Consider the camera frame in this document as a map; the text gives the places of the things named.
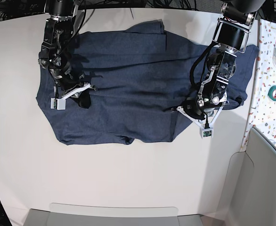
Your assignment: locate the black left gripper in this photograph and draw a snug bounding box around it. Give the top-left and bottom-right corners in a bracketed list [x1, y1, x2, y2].
[181, 97, 219, 120]

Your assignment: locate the green tape roll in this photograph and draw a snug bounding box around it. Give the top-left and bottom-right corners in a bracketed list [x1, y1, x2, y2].
[268, 86, 276, 102]

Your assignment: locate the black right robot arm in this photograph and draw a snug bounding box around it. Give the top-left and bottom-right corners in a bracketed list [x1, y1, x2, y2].
[38, 0, 94, 110]

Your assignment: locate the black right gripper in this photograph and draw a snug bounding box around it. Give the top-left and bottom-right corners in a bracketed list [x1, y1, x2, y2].
[47, 68, 91, 109]

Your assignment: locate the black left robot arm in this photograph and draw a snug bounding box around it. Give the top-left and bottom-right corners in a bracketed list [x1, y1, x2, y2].
[181, 0, 264, 120]

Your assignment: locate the grey plastic bin right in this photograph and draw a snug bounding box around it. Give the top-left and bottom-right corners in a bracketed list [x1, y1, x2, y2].
[216, 127, 276, 226]

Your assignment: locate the grey plastic bin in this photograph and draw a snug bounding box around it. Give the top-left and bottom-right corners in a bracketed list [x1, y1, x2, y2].
[216, 127, 276, 226]
[24, 203, 203, 226]

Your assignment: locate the grey plastic bin front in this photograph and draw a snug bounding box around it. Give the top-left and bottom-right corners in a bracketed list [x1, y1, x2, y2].
[24, 203, 203, 226]

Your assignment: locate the navy blue t-shirt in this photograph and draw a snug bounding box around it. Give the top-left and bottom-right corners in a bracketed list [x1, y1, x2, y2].
[35, 20, 259, 146]

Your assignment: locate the terrazzo patterned side table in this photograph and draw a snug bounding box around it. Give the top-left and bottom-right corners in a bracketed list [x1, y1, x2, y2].
[241, 19, 276, 151]

